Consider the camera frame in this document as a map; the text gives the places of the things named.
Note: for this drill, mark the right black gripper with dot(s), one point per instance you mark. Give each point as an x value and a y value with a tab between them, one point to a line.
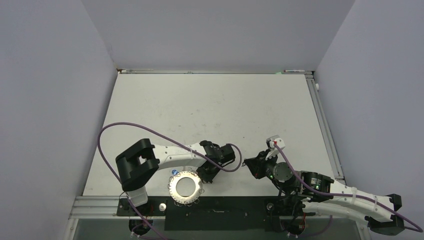
256	164

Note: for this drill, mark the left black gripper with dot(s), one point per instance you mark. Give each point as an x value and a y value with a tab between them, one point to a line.
206	177

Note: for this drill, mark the metal keyring disc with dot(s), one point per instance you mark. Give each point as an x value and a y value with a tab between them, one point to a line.
185	188

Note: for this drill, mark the key with blue tag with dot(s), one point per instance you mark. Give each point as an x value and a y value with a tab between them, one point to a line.
174	172

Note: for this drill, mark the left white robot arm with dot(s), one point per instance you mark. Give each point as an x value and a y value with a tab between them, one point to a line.
137	164

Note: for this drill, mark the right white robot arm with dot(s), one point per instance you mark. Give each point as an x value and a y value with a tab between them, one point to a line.
306	193

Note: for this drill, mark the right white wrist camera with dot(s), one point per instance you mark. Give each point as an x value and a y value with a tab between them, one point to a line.
274	141

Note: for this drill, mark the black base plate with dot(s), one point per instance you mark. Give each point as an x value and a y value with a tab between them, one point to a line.
219	213

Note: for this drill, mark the aluminium frame rail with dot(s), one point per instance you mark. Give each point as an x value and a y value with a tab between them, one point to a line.
324	127

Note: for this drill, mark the marker pen on rail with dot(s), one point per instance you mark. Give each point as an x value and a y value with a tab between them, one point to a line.
294	71

